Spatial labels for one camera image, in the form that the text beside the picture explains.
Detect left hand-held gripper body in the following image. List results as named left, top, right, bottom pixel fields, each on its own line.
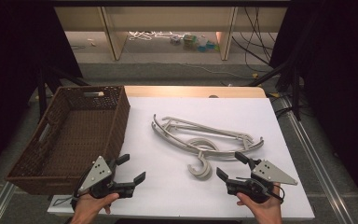
left=71, top=155, right=136, bottom=200

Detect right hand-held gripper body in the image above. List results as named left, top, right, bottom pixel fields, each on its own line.
left=225, top=159, right=299, bottom=205

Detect brown woven basket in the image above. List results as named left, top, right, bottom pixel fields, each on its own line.
left=6, top=85, right=131, bottom=196

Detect person's right hand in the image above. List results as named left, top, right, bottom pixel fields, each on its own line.
left=236, top=183, right=284, bottom=224

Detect person's left hand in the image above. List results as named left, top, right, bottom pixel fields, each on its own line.
left=69, top=192, right=120, bottom=224

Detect white table cover sheet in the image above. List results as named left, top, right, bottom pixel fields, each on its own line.
left=47, top=96, right=315, bottom=221

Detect black metal stand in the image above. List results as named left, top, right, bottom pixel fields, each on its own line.
left=248, top=59, right=304, bottom=122
left=35, top=63, right=91, bottom=119

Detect colourful toys on floor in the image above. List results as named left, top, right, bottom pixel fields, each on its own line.
left=169, top=33, right=221, bottom=53

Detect light wooden shelf unit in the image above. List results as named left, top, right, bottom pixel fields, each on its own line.
left=54, top=6, right=288, bottom=62

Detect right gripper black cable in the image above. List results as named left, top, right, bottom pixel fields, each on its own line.
left=236, top=176, right=285, bottom=203

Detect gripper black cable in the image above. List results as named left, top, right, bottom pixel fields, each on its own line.
left=236, top=176, right=285, bottom=203
left=52, top=195, right=76, bottom=208

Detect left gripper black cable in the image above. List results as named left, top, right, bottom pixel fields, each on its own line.
left=52, top=195, right=76, bottom=208

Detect black hanging cables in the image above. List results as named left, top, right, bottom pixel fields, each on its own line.
left=231, top=7, right=281, bottom=74

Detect heap of white cable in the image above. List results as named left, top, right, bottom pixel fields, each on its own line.
left=128, top=30, right=185, bottom=42

